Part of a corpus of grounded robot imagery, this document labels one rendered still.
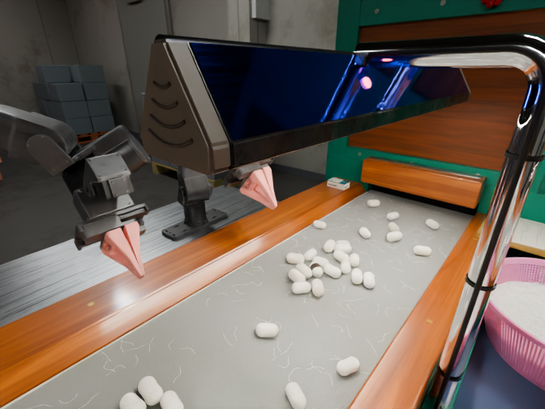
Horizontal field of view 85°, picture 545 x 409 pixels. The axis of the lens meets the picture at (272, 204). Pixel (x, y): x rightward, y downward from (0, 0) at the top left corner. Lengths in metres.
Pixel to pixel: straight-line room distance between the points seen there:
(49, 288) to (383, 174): 0.86
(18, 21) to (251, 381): 7.42
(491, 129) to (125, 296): 0.86
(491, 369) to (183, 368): 0.46
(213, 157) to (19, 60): 7.36
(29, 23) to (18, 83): 1.07
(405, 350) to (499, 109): 0.62
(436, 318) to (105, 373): 0.46
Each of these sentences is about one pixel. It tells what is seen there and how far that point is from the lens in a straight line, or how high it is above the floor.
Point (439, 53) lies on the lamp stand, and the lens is 0.32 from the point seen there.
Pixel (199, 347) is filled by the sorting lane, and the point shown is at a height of 0.74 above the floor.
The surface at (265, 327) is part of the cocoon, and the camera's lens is 0.47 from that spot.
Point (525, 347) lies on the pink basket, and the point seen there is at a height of 0.74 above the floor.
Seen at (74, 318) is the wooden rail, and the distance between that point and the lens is 0.55.
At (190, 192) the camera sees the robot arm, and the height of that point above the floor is 0.80.
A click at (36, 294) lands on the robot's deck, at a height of 0.67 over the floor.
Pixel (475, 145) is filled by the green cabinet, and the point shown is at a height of 0.93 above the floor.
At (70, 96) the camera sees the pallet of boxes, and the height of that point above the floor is 0.73.
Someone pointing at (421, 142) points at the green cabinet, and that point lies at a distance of 0.94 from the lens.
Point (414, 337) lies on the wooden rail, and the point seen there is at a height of 0.77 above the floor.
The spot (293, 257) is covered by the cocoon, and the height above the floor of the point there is 0.76.
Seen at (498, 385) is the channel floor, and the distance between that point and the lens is 0.61.
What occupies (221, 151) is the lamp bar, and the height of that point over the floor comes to 1.05.
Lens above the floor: 1.09
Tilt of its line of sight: 24 degrees down
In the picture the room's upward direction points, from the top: straight up
